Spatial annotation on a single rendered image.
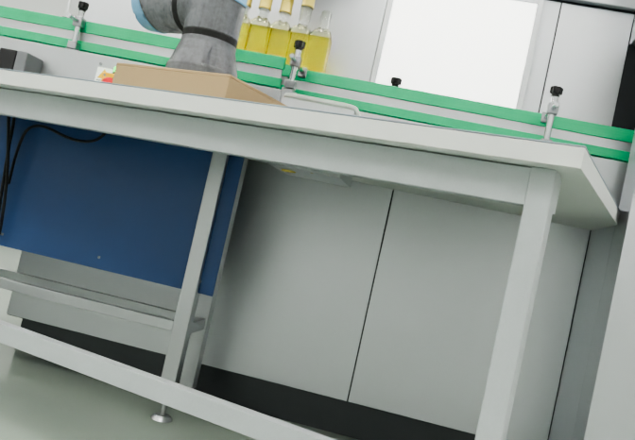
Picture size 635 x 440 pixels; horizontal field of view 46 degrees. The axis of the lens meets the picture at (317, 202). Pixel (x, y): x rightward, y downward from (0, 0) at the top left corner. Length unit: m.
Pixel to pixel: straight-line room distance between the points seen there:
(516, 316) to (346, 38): 1.21
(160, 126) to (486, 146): 0.68
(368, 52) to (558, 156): 1.10
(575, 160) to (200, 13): 0.80
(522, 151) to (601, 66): 1.08
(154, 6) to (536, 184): 0.89
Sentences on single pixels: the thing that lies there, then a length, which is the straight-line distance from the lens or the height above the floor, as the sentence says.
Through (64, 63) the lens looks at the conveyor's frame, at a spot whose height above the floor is 0.84.
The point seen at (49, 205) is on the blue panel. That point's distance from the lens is 2.09.
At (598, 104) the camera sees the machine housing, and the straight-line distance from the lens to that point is 2.21.
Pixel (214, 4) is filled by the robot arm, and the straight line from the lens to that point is 1.56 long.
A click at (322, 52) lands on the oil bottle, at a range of 2.04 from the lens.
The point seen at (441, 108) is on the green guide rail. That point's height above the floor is 0.93.
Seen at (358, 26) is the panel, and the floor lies 1.15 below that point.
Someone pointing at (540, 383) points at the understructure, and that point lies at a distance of 2.16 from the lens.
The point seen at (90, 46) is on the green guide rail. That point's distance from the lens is 2.11.
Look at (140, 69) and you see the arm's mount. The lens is 1.56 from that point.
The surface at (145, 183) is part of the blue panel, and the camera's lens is 1.98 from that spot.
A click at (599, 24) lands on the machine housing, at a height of 1.29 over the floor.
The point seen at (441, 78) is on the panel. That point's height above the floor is 1.05.
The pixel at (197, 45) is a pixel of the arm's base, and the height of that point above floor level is 0.85.
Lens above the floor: 0.53
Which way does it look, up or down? 3 degrees up
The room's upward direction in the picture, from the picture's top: 13 degrees clockwise
